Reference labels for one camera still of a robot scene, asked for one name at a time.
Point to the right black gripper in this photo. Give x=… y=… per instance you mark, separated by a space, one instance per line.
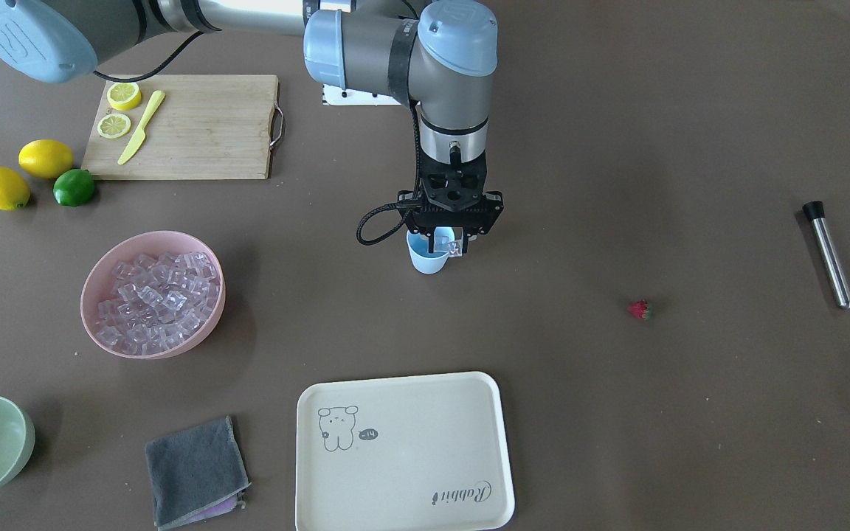
x=443 y=239

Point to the clear ice cube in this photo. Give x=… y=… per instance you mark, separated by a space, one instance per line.
x=454 y=248

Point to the blue plastic cup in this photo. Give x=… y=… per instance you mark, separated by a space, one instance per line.
x=420 y=250

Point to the red strawberry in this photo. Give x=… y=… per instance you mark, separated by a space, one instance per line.
x=641 y=309

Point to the metal muddler black tip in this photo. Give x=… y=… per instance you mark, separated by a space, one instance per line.
x=839 y=286

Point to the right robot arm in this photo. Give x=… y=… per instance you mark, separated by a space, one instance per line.
x=436 y=58

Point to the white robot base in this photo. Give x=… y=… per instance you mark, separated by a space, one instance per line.
x=334 y=95

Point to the pink bowl of ice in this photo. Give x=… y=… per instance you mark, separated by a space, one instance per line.
x=153 y=296

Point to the cream rabbit tray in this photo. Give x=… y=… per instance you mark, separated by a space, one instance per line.
x=424 y=452

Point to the wooden cutting board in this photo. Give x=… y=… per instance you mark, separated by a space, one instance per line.
x=209 y=126

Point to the yellow plastic knife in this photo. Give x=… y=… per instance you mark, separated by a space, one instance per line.
x=138 y=135

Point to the grey folded cloth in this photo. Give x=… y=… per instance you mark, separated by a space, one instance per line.
x=196 y=474

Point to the lemon half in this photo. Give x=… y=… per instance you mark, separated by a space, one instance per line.
x=113 y=126

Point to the lemon slice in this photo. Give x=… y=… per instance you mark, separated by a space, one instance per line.
x=124 y=96

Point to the green lime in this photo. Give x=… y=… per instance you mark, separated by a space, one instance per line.
x=74 y=188

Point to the yellow lemon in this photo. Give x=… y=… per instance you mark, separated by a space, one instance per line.
x=46 y=158
x=14 y=190

